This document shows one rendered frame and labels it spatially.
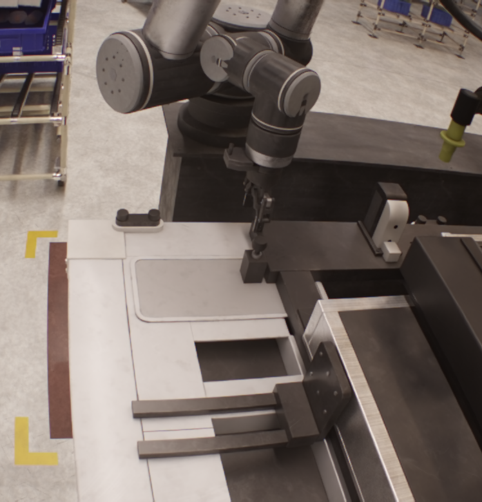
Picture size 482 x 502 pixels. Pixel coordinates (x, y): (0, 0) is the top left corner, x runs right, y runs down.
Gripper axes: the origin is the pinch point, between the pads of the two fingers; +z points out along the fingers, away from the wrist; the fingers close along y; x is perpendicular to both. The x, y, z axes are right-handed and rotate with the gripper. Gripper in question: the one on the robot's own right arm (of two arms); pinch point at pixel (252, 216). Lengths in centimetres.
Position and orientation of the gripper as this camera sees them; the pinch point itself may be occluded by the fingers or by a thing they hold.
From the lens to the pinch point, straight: 126.1
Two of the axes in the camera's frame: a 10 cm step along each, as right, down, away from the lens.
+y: -2.3, -6.7, 7.1
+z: -1.9, 7.4, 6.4
